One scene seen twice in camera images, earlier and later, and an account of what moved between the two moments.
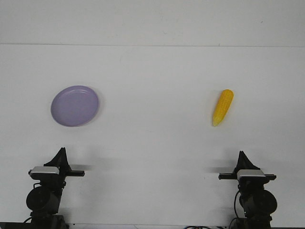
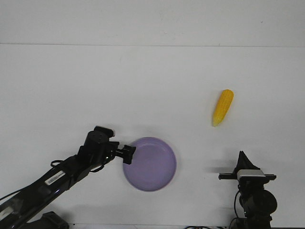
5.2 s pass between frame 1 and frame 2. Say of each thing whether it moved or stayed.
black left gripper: moved
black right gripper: stayed
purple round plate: moved
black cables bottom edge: stayed
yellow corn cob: stayed
